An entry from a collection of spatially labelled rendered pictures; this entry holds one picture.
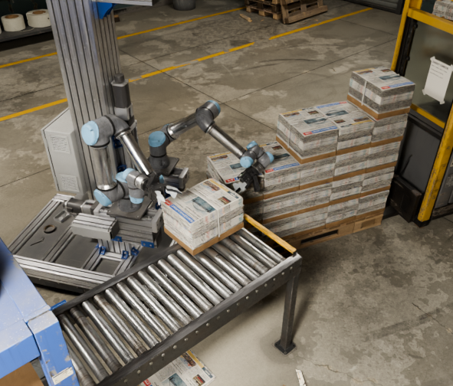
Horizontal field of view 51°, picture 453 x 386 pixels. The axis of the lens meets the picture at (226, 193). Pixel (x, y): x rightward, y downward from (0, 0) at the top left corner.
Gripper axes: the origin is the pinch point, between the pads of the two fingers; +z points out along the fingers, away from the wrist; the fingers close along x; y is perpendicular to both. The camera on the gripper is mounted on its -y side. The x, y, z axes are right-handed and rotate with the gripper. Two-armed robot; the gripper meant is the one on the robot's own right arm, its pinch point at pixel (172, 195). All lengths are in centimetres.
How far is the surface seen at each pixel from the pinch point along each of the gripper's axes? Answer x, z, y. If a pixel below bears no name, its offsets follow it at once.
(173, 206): -14.7, -13.9, 19.1
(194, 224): -11.7, 5.1, 19.8
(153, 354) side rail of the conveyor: 44, 35, 50
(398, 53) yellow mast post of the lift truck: -241, 5, -40
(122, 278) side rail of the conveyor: 23, -12, 47
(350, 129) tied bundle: -156, 17, -1
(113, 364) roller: 58, 25, 52
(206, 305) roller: 8, 34, 45
